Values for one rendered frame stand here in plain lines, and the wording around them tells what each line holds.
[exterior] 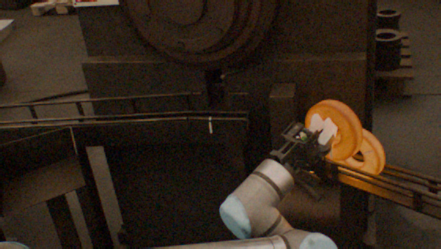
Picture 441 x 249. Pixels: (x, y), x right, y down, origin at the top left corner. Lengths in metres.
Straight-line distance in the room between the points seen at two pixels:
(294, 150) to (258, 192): 0.13
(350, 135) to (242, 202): 0.32
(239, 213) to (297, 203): 0.50
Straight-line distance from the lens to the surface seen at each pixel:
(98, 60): 1.78
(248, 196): 1.06
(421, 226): 2.27
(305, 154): 1.14
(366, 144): 1.33
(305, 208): 1.52
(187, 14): 1.36
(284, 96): 1.49
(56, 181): 1.66
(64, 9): 6.11
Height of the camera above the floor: 1.46
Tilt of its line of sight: 29 degrees down
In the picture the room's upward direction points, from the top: 7 degrees counter-clockwise
